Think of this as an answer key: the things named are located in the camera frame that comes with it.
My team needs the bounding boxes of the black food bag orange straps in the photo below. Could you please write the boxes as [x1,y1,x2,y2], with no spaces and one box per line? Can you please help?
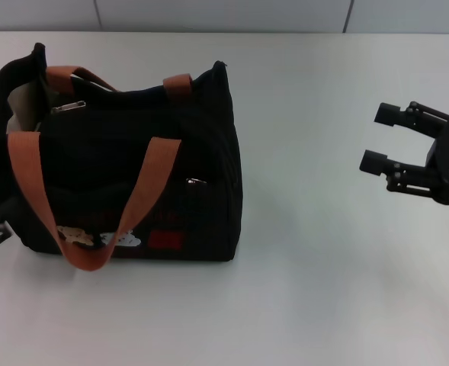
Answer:
[0,42,244,273]

